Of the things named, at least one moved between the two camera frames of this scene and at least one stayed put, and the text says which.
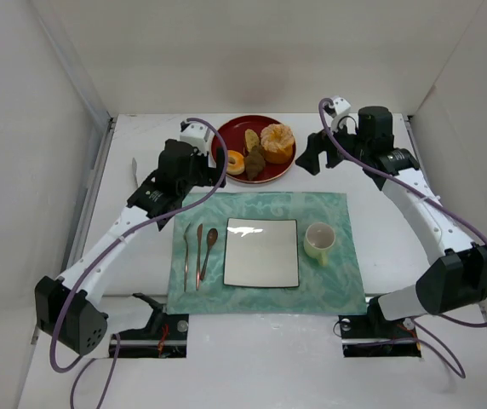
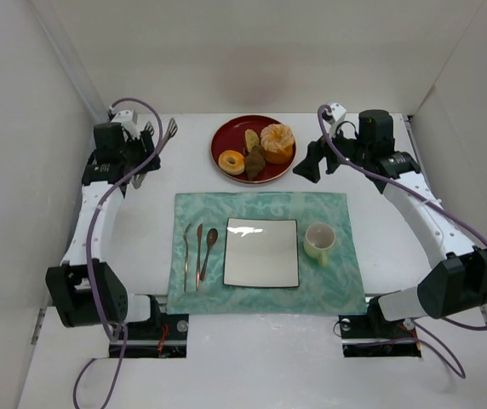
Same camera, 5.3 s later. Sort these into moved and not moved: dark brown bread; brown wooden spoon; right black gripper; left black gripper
Moved: left black gripper
Not moved: brown wooden spoon; right black gripper; dark brown bread
